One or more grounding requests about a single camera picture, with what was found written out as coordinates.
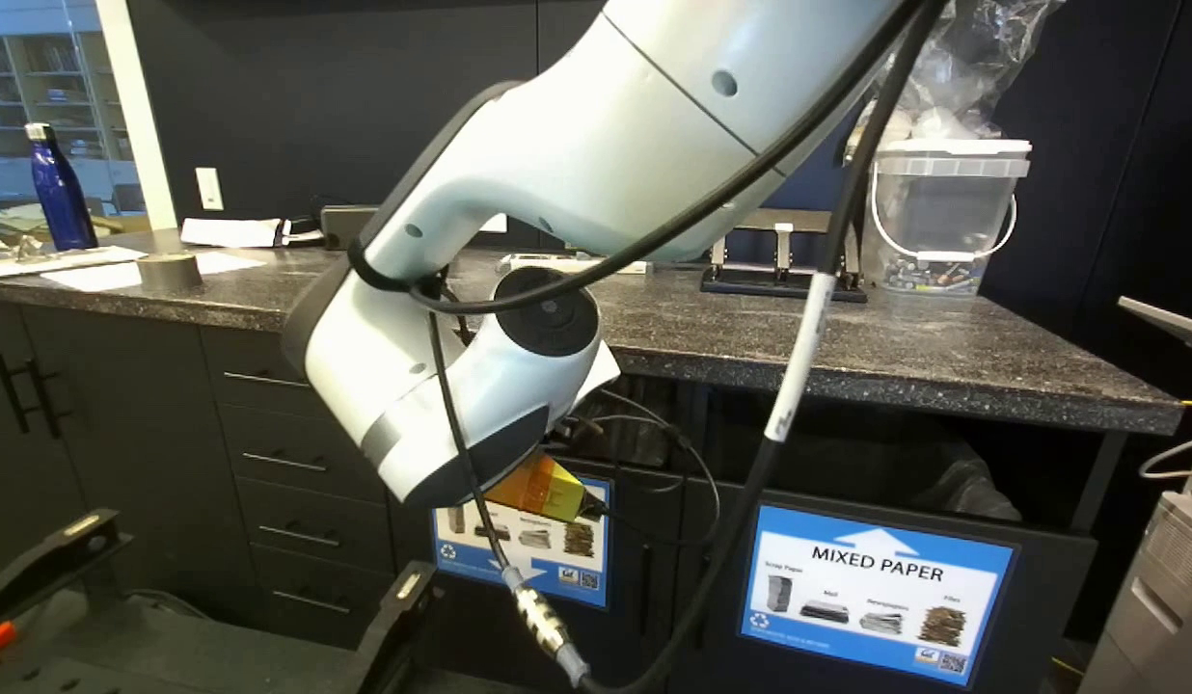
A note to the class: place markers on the large white paper sheet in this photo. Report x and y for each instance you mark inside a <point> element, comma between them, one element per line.
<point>234,259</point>

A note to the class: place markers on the white wall switch plate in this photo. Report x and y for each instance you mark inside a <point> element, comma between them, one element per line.
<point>209,186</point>

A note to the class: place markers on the black counter cabinet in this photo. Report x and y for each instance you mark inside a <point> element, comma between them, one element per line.
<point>1107,488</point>

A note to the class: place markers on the clear plastic bag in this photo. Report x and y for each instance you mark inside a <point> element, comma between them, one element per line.
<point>994,52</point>

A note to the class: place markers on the white folded paper stack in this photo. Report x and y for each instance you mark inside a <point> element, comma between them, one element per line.
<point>230,234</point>

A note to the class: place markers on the mixed paper sign up arrow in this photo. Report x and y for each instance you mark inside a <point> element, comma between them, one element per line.
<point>875,594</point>

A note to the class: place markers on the black recycling bin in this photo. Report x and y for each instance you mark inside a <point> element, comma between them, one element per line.
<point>1058,603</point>

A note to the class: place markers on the black box device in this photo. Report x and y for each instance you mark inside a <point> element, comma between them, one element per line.
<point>344,222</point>

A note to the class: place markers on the white bookshelf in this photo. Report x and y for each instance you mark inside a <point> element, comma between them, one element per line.
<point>135,118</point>

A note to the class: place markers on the amber wrist camera box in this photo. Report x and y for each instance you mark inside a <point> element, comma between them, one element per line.
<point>540,488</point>

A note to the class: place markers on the blue water bottle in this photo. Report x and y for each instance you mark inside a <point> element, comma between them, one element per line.
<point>59,195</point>

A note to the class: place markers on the black cabinet drawer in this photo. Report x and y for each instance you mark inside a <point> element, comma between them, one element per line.
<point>253,360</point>
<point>325,624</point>
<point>298,524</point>
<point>277,449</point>

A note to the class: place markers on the black clamp bar orange tip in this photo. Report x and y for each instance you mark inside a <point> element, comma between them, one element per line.
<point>46,562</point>

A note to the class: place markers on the clear plastic bucket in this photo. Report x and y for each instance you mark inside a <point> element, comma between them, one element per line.
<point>942,219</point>

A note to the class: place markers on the black bin liner bag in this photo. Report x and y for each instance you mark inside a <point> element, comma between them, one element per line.
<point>646,411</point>
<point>965,488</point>

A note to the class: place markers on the black tilt-out bin door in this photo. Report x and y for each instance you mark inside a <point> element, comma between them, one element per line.
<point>646,515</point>

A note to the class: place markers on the black cabinet door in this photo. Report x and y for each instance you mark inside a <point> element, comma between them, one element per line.
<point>133,438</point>
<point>1,475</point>

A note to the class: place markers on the tape roll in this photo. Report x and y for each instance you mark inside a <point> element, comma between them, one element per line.
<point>172,272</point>

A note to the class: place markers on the white black handheld device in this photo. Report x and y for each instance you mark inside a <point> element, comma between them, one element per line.
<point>298,238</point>

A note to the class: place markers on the grey office printer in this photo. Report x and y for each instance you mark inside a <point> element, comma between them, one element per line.
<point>1157,590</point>

